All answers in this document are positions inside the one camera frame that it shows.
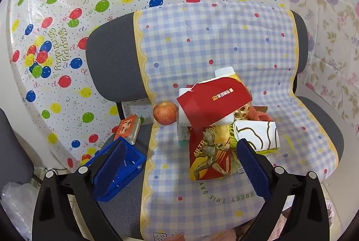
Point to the red apple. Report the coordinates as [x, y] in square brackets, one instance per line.
[165, 113]

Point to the floral printed sheet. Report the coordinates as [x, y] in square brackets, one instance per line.
[322, 19]

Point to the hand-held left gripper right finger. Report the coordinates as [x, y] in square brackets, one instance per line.
[252, 168]

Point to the grey office chair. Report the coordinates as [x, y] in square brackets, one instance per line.
[112, 61]

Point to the white milk carton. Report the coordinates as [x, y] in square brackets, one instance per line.
[183, 135]

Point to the orange knitted cloth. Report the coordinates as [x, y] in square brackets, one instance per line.
[260, 116]

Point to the orange snack packet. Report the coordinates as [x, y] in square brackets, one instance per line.
[127, 128]

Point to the red paper envelope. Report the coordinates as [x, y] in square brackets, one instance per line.
[213, 106]

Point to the white box with brown lines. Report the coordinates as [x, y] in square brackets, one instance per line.
[260, 134]

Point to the blue plastic basket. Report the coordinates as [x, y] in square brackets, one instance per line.
[131, 165]

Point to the yellow mesh net bag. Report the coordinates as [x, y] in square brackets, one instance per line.
[233, 135]

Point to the brown cardboard piece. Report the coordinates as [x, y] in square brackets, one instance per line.
[262, 109]

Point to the red figure printed packet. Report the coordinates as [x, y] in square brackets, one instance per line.
[210, 156]

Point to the blue checkered cloth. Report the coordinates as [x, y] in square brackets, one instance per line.
[210, 47]

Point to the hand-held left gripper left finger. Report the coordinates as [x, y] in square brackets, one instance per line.
[112, 168]

